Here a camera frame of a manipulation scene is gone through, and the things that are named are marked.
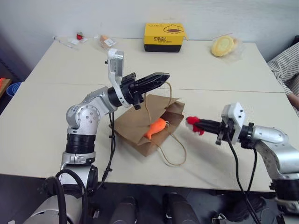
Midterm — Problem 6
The wooden board with orange item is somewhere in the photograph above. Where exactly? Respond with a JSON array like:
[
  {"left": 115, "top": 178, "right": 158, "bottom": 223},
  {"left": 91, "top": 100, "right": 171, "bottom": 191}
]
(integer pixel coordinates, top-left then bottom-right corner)
[{"left": 0, "top": 77, "right": 12, "bottom": 97}]

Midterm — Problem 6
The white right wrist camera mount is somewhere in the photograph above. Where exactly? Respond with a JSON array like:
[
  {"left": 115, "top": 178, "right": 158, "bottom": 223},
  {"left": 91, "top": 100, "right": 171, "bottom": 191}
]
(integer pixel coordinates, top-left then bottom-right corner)
[{"left": 221, "top": 101, "right": 247, "bottom": 143}]

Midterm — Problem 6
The yellow duck print box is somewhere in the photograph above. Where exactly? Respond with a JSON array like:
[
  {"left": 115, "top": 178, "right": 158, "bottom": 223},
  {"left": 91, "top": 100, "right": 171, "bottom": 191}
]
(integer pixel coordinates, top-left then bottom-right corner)
[{"left": 142, "top": 22, "right": 189, "bottom": 53}]

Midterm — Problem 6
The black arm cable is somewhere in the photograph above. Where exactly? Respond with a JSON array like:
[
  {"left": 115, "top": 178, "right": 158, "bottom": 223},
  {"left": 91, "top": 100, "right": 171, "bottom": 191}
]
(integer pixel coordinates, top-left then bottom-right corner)
[
  {"left": 97, "top": 111, "right": 117, "bottom": 190},
  {"left": 227, "top": 139, "right": 262, "bottom": 224}
]

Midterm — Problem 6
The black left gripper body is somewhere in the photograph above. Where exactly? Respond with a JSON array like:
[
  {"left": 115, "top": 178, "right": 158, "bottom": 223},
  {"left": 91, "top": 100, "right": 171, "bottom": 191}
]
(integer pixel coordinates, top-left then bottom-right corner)
[{"left": 120, "top": 72, "right": 144, "bottom": 111}]

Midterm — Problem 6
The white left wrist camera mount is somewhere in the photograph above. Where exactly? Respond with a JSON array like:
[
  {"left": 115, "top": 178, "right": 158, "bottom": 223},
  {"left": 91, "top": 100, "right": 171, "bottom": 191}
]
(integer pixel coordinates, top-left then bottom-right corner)
[{"left": 105, "top": 49, "right": 128, "bottom": 106}]

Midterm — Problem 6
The person in striped shirt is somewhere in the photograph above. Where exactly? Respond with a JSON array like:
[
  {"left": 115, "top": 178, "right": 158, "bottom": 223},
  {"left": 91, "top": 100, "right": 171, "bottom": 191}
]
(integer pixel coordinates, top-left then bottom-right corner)
[{"left": 267, "top": 42, "right": 299, "bottom": 97}]

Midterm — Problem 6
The yellow round plush in plastic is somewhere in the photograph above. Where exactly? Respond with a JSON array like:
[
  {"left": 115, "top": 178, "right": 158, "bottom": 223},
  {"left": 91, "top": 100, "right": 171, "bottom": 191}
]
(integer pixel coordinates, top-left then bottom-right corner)
[{"left": 210, "top": 35, "right": 246, "bottom": 63}]

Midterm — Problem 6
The blue bucket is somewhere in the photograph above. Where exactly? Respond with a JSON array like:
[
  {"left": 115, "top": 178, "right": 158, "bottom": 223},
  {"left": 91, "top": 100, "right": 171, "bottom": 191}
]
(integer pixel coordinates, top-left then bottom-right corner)
[{"left": 6, "top": 81, "right": 23, "bottom": 98}]

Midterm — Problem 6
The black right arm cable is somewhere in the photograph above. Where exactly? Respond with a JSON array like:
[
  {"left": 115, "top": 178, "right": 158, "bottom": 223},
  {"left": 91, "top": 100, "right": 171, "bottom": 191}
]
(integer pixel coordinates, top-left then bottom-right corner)
[{"left": 227, "top": 139, "right": 262, "bottom": 224}]

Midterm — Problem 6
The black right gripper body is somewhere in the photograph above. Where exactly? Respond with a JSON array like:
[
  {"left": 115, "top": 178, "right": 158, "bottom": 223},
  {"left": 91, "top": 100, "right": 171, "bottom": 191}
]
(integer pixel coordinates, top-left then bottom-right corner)
[{"left": 215, "top": 121, "right": 235, "bottom": 146}]

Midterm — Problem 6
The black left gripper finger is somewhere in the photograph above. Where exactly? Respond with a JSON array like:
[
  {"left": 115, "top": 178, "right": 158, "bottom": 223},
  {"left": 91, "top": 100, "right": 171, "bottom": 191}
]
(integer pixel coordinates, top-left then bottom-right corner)
[
  {"left": 137, "top": 78, "right": 170, "bottom": 95},
  {"left": 134, "top": 72, "right": 171, "bottom": 89}
]

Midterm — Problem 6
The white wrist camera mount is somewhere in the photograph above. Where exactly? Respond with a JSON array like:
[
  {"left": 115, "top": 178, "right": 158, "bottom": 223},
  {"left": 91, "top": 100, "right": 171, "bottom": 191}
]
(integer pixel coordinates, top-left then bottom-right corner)
[
  {"left": 105, "top": 49, "right": 128, "bottom": 106},
  {"left": 221, "top": 101, "right": 247, "bottom": 143}
]

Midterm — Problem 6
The orange toy in plastic bag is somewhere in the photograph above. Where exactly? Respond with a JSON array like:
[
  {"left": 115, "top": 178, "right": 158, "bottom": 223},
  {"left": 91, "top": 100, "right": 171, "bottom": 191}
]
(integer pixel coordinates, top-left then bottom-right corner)
[{"left": 93, "top": 34, "right": 117, "bottom": 51}]

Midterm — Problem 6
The brown paper bag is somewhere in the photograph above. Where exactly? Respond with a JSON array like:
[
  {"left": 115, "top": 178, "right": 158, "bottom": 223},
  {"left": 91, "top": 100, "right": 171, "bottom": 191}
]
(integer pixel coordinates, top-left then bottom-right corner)
[{"left": 108, "top": 81, "right": 188, "bottom": 167}]

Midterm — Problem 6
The clear plastic wrapper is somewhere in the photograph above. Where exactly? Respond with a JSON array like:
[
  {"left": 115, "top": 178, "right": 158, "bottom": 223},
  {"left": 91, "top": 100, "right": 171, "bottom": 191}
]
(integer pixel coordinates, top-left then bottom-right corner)
[{"left": 52, "top": 35, "right": 89, "bottom": 50}]

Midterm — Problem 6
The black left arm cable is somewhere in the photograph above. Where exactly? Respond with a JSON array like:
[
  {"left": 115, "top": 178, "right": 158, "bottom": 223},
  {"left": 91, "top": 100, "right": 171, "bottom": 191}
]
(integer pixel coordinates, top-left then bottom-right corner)
[{"left": 97, "top": 111, "right": 117, "bottom": 190}]

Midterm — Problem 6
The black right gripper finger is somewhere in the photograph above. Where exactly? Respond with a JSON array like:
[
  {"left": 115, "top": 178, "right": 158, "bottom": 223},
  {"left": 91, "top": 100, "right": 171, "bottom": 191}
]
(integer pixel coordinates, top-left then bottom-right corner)
[
  {"left": 197, "top": 119, "right": 222, "bottom": 129},
  {"left": 194, "top": 124, "right": 221, "bottom": 135}
]

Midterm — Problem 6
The thick black shoulder cable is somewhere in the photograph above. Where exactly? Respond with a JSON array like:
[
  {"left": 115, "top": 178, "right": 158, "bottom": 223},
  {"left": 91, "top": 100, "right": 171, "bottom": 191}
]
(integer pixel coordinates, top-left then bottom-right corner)
[{"left": 43, "top": 168, "right": 90, "bottom": 224}]

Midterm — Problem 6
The orange fish plush toy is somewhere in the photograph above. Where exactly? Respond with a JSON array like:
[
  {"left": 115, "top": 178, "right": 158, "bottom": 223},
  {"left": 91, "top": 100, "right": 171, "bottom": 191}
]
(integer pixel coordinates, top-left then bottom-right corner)
[{"left": 143, "top": 118, "right": 170, "bottom": 141}]

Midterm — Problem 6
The dark rounded shape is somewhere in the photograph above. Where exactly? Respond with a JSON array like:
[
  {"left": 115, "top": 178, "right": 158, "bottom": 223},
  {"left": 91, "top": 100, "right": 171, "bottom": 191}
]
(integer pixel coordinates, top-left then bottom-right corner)
[
  {"left": 109, "top": 196, "right": 139, "bottom": 224},
  {"left": 163, "top": 192, "right": 197, "bottom": 224}
]

